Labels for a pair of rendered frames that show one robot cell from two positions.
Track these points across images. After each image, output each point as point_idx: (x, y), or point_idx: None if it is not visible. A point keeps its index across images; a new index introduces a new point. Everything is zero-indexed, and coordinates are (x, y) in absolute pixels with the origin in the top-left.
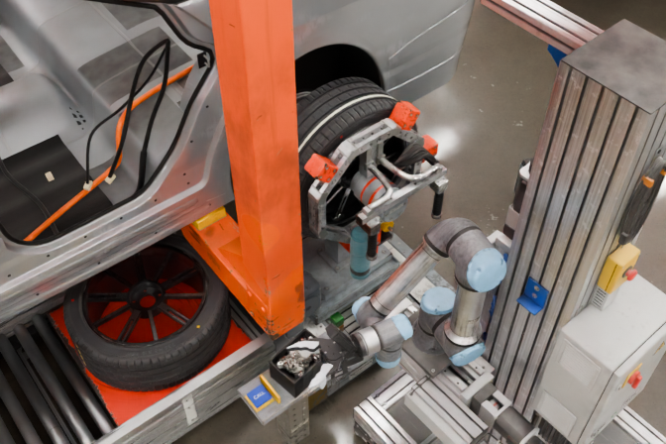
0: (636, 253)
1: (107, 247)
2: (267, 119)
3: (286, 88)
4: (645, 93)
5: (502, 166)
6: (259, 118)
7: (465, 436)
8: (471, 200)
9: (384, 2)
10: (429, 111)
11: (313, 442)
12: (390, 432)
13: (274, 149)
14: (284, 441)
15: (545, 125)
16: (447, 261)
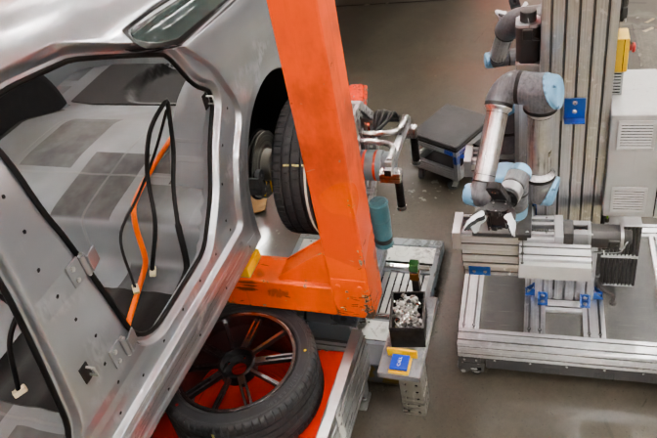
0: (627, 29)
1: (202, 313)
2: (334, 66)
3: (337, 34)
4: None
5: None
6: (331, 65)
7: (584, 259)
8: (386, 191)
9: None
10: None
11: (438, 401)
12: (497, 338)
13: (341, 99)
14: (416, 416)
15: None
16: (409, 233)
